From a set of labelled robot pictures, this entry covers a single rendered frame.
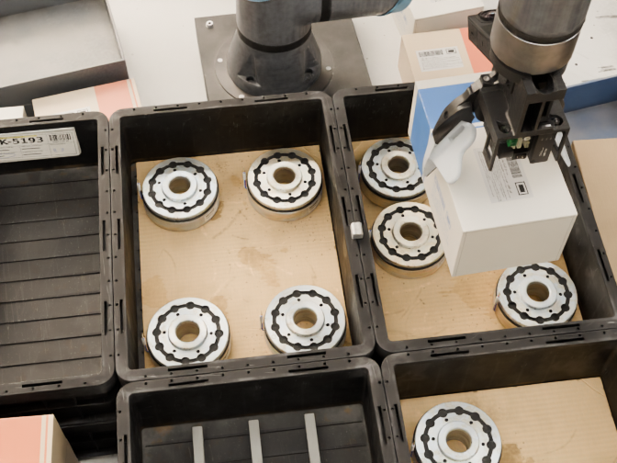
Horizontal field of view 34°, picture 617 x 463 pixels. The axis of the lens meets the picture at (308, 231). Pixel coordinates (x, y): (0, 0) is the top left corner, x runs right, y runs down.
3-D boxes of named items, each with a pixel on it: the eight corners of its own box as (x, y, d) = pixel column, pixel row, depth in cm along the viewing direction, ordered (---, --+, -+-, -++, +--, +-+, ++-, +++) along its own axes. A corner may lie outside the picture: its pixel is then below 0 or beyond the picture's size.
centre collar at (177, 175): (162, 173, 139) (162, 170, 138) (197, 172, 139) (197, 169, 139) (161, 203, 136) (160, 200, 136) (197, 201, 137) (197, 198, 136)
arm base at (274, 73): (220, 39, 168) (218, -7, 160) (309, 28, 170) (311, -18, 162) (235, 106, 159) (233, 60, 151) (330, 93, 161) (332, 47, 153)
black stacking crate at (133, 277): (122, 163, 146) (110, 113, 136) (327, 144, 148) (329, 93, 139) (131, 422, 125) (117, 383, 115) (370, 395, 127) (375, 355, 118)
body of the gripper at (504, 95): (484, 175, 99) (506, 95, 89) (461, 107, 103) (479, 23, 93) (559, 164, 100) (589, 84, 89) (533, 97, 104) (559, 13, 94)
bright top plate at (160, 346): (141, 309, 128) (140, 306, 128) (219, 291, 130) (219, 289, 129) (154, 380, 123) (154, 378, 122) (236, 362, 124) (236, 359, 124)
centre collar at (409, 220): (389, 219, 135) (390, 216, 135) (426, 217, 136) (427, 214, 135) (394, 250, 133) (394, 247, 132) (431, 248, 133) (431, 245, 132)
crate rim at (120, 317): (111, 120, 138) (108, 109, 136) (330, 100, 140) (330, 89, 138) (118, 391, 117) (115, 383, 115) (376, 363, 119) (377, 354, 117)
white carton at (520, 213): (408, 131, 120) (415, 81, 112) (506, 118, 121) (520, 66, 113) (451, 276, 109) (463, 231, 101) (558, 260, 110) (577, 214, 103)
